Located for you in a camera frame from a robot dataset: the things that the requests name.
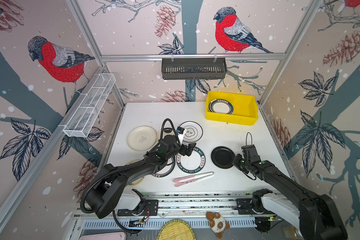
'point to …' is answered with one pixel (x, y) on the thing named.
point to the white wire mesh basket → (88, 104)
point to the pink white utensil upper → (184, 177)
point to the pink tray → (108, 236)
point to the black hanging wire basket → (192, 68)
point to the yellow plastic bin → (245, 111)
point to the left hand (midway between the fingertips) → (189, 140)
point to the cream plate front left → (138, 181)
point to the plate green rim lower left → (167, 169)
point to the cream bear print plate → (141, 138)
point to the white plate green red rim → (221, 106)
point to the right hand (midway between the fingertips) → (232, 162)
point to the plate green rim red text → (193, 163)
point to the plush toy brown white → (218, 224)
